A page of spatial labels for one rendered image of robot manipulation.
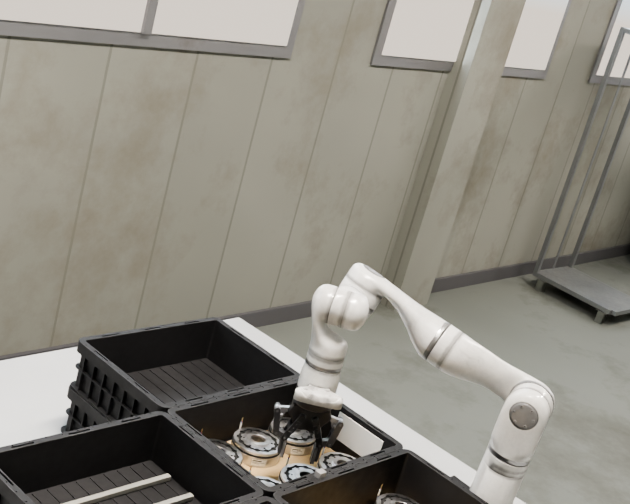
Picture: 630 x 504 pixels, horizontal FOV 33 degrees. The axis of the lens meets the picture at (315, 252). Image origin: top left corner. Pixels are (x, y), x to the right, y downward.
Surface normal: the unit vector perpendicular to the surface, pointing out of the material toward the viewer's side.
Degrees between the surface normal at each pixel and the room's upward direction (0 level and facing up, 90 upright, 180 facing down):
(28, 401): 0
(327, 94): 90
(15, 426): 0
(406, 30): 90
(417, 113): 90
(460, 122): 90
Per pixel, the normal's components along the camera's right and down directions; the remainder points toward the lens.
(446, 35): 0.72, 0.40
